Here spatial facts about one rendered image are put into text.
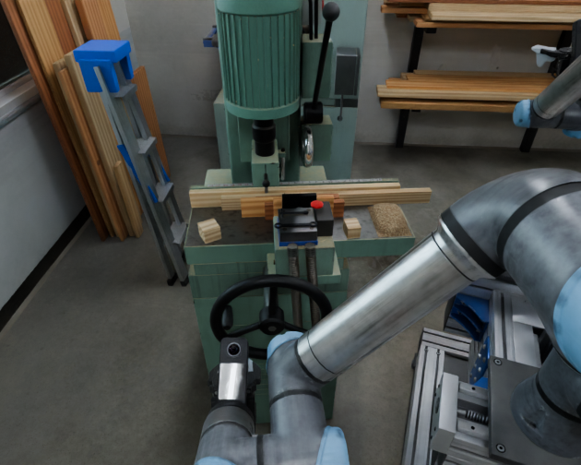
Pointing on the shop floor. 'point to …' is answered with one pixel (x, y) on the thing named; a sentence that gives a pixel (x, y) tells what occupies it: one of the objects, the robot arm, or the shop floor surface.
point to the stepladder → (106, 70)
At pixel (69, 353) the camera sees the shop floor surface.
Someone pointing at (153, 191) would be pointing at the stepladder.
